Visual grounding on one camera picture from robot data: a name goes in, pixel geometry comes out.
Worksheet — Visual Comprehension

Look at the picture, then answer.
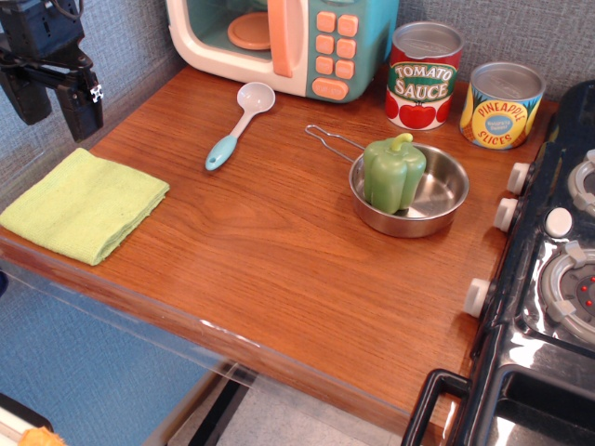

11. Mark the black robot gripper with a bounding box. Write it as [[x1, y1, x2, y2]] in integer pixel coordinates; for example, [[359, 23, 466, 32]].
[[1, 1, 103, 142]]

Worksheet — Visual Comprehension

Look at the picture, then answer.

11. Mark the green folded rag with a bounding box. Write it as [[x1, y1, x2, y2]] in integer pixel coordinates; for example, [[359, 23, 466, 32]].
[[1, 148, 169, 266]]

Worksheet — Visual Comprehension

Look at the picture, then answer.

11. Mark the white and teal toy spoon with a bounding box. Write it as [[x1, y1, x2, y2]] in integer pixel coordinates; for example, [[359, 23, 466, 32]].
[[205, 82, 276, 171]]

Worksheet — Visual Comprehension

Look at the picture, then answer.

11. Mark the teal toy microwave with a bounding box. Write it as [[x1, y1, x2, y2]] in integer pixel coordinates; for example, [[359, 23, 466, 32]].
[[166, 1, 399, 103]]

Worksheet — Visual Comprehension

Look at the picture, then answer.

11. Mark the orange object bottom left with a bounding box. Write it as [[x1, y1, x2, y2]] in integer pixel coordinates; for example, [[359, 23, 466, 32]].
[[18, 426, 66, 446]]

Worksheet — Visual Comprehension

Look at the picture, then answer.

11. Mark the orange microwave turntable plate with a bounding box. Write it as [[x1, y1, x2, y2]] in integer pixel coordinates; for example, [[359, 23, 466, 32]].
[[227, 12, 271, 51]]

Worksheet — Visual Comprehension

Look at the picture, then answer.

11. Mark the white stove knob top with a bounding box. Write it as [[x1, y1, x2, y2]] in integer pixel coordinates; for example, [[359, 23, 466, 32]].
[[507, 163, 531, 195]]

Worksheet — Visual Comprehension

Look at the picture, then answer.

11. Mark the black toy stove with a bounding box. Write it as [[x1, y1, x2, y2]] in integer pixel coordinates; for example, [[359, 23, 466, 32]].
[[403, 81, 594, 445]]

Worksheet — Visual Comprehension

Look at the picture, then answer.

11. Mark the pineapple slices can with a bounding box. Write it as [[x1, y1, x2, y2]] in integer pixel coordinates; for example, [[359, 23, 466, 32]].
[[459, 61, 546, 151]]

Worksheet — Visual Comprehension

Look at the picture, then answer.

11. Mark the small steel pan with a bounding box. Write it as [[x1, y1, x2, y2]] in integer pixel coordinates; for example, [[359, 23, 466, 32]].
[[306, 125, 469, 238]]

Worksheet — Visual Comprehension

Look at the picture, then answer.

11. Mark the white stove knob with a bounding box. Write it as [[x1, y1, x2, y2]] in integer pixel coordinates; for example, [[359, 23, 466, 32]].
[[507, 163, 531, 195], [493, 198, 518, 232], [463, 278, 491, 319]]

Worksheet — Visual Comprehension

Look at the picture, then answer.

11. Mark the green toy bell pepper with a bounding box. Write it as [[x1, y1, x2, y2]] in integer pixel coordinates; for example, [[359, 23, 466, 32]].
[[364, 133, 427, 215]]

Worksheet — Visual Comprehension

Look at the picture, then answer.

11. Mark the white stove knob middle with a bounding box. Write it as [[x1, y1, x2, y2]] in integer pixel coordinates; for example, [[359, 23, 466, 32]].
[[493, 198, 518, 232]]

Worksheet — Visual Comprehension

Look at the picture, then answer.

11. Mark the tomato sauce can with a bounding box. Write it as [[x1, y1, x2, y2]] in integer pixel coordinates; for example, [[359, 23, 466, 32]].
[[385, 21, 464, 130]]

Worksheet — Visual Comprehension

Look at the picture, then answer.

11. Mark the white stove knob bottom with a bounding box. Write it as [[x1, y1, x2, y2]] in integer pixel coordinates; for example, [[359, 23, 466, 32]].
[[463, 278, 491, 319]]

